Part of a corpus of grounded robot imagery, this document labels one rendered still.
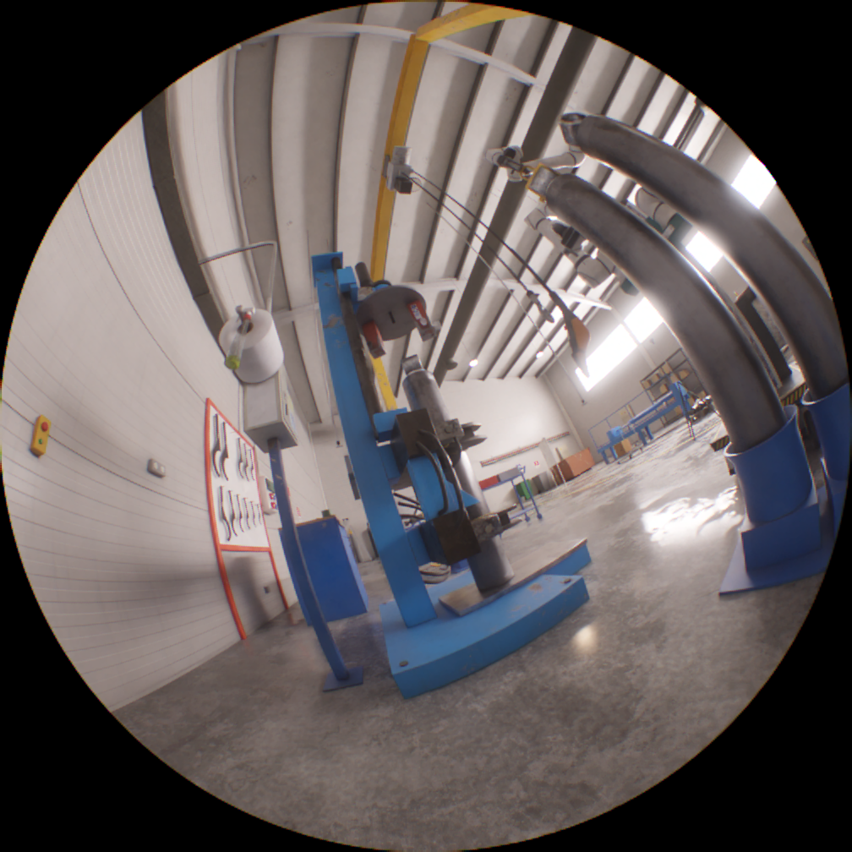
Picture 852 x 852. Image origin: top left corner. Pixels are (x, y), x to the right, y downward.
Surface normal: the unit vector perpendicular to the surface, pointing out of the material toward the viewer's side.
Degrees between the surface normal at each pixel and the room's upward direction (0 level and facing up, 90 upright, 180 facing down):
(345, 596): 90
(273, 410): 90
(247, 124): 173
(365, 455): 90
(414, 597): 90
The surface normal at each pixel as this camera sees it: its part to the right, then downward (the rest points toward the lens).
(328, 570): 0.20, -0.43
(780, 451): -0.74, 0.01
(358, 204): 0.44, 0.84
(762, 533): -0.92, 0.22
